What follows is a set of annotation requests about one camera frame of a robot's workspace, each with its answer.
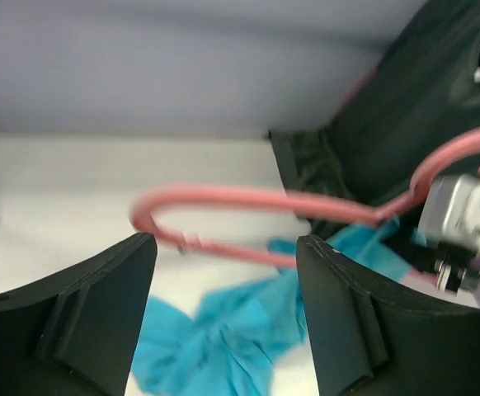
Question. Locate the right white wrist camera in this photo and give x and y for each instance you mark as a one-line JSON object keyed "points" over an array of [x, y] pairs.
{"points": [[451, 212]]}

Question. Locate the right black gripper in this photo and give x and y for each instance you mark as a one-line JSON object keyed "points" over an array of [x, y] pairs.
{"points": [[454, 267]]}

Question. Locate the dark green t shirt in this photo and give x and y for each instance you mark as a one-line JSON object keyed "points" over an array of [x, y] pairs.
{"points": [[424, 92]]}

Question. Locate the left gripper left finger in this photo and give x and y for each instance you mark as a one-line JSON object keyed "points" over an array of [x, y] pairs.
{"points": [[75, 332]]}

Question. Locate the pink plastic hanger front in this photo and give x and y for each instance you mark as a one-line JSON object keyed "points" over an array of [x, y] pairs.
{"points": [[304, 204]]}

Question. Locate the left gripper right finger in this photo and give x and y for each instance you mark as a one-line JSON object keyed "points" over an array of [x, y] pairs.
{"points": [[372, 336]]}

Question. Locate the teal t shirt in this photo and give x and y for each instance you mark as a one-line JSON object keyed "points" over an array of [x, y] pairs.
{"points": [[215, 327]]}

